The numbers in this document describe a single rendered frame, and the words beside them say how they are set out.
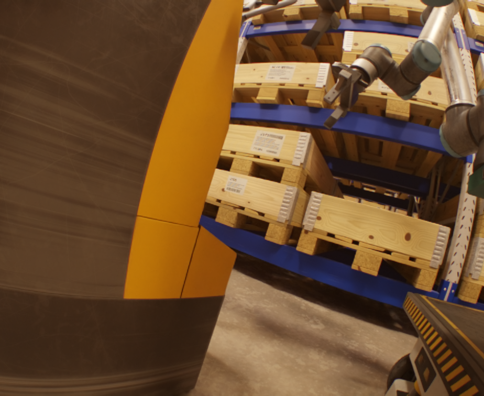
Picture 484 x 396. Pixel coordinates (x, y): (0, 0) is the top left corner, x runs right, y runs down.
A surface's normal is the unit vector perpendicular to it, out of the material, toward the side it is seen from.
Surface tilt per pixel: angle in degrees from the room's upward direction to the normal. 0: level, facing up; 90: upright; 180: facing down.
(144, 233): 90
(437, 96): 90
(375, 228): 90
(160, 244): 90
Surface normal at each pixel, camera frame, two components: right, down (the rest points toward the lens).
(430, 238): -0.48, -0.18
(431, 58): -0.14, 0.00
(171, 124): 0.69, 0.19
